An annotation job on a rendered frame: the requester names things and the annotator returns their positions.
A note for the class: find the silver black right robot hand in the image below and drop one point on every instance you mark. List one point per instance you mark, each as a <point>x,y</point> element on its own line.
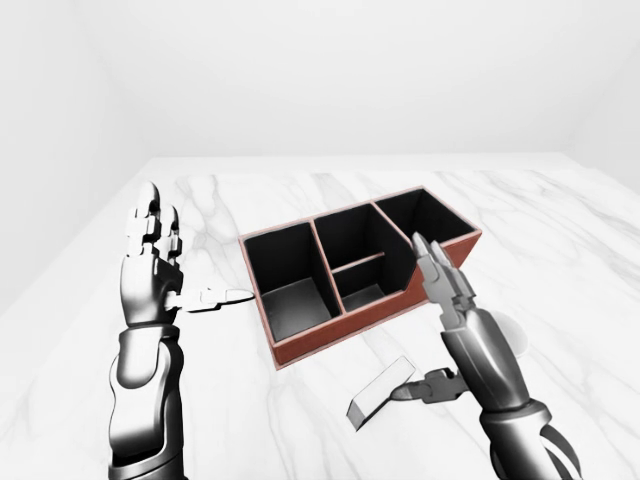
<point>475,345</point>

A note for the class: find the red-brown desk caddy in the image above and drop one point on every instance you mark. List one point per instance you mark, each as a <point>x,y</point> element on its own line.
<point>350,270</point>

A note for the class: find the white book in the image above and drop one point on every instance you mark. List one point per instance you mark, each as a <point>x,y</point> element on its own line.
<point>382,392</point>

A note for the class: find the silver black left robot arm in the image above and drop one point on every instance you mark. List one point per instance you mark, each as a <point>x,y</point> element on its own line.
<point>145,395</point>

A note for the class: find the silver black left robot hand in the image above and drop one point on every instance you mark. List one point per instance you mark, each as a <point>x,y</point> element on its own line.
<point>145,290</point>

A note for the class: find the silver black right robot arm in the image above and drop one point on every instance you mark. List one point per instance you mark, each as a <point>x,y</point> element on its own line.
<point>532,442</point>

